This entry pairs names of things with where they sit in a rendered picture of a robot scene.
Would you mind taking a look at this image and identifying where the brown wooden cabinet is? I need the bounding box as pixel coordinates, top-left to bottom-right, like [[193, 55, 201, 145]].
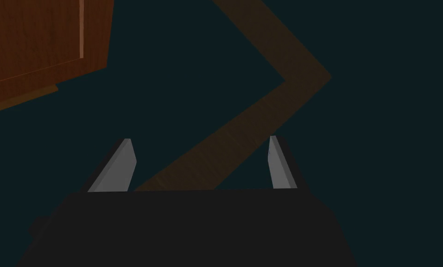
[[0, 0, 115, 116]]

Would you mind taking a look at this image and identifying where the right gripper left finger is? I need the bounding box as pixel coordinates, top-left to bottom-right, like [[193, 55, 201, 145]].
[[80, 138, 138, 193]]

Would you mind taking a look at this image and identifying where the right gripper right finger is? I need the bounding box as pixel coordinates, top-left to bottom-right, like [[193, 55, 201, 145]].
[[267, 135, 311, 191]]

